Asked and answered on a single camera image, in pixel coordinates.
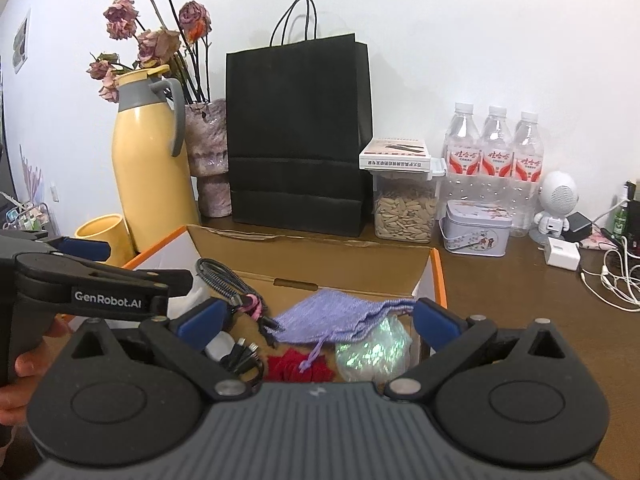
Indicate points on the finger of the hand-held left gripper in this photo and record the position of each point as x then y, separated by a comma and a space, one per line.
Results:
125, 275
85, 249

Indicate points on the white wall socket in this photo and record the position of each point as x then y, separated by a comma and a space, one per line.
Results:
55, 193

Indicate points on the person's left hand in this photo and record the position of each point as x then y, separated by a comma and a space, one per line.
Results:
27, 365

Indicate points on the flower wall sticker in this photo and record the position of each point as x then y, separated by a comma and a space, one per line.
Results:
32, 175

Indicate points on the pink floral pouch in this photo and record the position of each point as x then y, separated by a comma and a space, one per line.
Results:
597, 239

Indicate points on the wall poster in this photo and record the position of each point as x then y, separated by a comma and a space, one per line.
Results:
21, 42

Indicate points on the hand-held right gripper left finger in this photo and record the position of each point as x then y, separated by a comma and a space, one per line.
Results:
202, 322

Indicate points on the cardboard box with orange edges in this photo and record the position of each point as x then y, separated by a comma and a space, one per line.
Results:
310, 265

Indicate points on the clear seed container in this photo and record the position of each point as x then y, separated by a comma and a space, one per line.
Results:
405, 215

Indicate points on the red rose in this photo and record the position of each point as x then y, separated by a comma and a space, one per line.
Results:
295, 365

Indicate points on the yellow mug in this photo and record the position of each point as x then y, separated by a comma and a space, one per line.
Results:
107, 237

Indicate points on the purple knit pouch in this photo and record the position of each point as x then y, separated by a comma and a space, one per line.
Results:
335, 317

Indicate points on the white printed tin box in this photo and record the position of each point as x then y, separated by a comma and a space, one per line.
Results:
475, 237

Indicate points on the black power adapter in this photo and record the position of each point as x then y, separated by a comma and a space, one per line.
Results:
577, 227

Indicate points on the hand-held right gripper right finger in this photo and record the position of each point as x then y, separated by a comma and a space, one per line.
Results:
436, 322

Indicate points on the black paper bag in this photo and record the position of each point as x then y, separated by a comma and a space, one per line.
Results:
295, 150

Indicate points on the white charger block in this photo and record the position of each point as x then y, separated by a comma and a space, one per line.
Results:
562, 254

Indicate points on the iridescent item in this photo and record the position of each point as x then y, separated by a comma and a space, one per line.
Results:
370, 355

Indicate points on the yellow thermos jug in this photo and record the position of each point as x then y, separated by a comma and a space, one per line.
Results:
150, 175

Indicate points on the dried rose bouquet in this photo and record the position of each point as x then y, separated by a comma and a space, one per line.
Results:
155, 42

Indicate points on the small white flat box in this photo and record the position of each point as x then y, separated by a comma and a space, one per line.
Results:
395, 152

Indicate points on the small green bottle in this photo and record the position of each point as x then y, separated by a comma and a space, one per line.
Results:
621, 222

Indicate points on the white robot-shaped speaker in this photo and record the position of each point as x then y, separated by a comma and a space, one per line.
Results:
557, 195

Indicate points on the clear water bottle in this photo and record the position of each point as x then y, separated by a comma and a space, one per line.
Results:
462, 135
496, 135
527, 140

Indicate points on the pink mottled vase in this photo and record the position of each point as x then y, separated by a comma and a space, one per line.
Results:
210, 140

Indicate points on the black rectangular object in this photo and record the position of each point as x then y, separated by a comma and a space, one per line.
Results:
634, 220

